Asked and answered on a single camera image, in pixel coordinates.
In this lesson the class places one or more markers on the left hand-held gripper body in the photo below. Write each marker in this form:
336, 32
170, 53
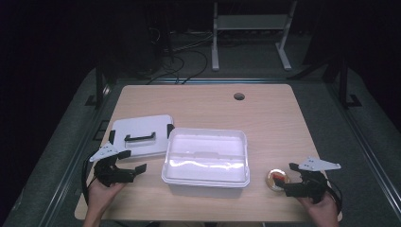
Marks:
110, 175

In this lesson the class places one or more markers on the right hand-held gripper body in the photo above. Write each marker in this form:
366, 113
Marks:
310, 187

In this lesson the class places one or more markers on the person's left hand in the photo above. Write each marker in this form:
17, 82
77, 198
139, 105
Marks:
100, 197

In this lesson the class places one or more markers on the black metal stand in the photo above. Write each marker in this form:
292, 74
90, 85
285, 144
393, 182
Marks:
98, 85
344, 85

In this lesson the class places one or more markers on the person's right hand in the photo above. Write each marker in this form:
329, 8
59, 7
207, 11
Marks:
321, 209

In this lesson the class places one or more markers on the white plastic storage box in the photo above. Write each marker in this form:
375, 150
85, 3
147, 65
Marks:
205, 176

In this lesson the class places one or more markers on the white metal stand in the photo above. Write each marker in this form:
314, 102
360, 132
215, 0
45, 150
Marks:
252, 22

